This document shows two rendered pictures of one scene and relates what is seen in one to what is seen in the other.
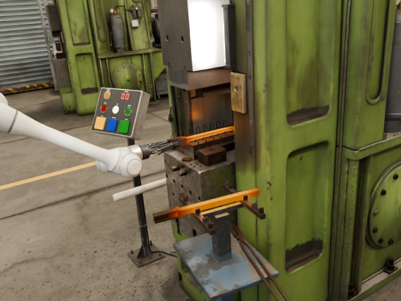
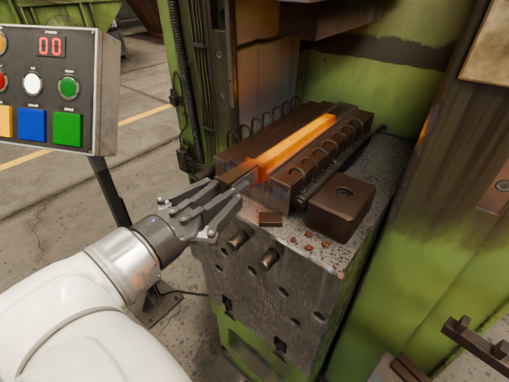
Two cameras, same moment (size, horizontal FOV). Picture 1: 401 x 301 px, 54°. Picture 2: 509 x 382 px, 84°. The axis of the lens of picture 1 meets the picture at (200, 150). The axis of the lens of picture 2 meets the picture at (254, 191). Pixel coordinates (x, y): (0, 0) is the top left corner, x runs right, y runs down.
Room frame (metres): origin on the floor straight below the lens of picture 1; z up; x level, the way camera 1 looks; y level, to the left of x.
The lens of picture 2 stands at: (1.50, 0.24, 1.30)
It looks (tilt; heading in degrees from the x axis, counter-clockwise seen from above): 39 degrees down; 339
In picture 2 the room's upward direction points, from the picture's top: straight up
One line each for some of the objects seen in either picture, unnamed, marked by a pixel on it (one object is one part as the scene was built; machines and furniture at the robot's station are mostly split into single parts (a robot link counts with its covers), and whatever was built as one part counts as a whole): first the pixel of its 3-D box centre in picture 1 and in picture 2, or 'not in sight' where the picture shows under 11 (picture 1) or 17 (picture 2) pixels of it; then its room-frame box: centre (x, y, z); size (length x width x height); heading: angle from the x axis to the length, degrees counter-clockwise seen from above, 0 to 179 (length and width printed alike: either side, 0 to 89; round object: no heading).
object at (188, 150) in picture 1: (216, 138); (301, 142); (2.04, -0.10, 0.96); 0.42 x 0.20 x 0.09; 120
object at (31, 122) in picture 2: (112, 125); (33, 125); (2.27, 0.51, 1.01); 0.07 x 0.05 x 0.07; 55
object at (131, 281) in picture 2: (134, 154); (126, 263); (1.77, 0.32, 1.00); 0.09 x 0.06 x 0.09; 31
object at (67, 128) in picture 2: (125, 126); (69, 129); (2.22, 0.43, 1.01); 0.07 x 0.05 x 0.07; 55
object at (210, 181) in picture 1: (226, 184); (310, 224); (2.00, -0.13, 0.69); 0.56 x 0.38 x 0.45; 120
